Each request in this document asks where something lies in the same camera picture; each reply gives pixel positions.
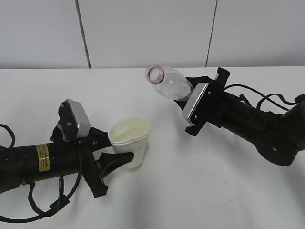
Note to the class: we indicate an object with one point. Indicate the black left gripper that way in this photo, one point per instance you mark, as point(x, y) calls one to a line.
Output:
point(93, 171)

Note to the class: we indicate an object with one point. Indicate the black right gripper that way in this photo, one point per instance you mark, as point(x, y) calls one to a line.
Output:
point(210, 100)

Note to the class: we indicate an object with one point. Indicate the clear red-label water bottle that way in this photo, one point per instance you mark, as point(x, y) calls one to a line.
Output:
point(169, 82)

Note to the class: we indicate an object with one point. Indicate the white paper cup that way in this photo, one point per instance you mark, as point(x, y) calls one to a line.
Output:
point(131, 135)

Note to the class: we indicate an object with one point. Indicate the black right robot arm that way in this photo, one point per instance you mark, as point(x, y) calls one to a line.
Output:
point(277, 137)

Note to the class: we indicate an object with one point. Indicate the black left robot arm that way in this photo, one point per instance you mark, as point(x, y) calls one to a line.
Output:
point(19, 165)

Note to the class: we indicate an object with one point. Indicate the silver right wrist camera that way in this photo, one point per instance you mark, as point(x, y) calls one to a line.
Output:
point(193, 101)

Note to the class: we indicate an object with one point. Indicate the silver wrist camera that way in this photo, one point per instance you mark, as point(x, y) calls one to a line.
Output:
point(193, 101)
point(80, 118)

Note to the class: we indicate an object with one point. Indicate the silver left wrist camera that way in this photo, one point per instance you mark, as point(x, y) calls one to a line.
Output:
point(80, 118)

